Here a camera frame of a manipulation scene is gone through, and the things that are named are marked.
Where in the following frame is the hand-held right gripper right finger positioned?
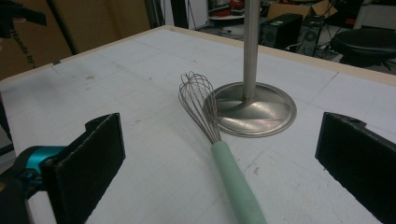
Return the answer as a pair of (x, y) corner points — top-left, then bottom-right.
(315, 111), (396, 224)

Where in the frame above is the white grid paper mat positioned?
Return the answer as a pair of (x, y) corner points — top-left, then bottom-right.
(0, 26), (396, 224)

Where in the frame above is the whisk with mint green handle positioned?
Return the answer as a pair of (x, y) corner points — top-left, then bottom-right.
(177, 71), (269, 224)

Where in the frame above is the large cardboard box with print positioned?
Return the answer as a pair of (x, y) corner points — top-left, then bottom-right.
(0, 0), (151, 82)

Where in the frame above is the black computer tower green label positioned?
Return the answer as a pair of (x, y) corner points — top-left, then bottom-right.
(259, 12), (304, 51)

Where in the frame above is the black round stool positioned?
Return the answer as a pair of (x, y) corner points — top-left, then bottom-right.
(329, 27), (396, 71)

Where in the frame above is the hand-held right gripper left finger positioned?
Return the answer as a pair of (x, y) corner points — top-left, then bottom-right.
(40, 112), (126, 224)

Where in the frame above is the steel utensil stand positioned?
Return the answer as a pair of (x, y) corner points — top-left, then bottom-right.
(204, 0), (297, 138)

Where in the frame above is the open cardboard box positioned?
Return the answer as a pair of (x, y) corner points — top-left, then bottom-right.
(266, 0), (339, 21)

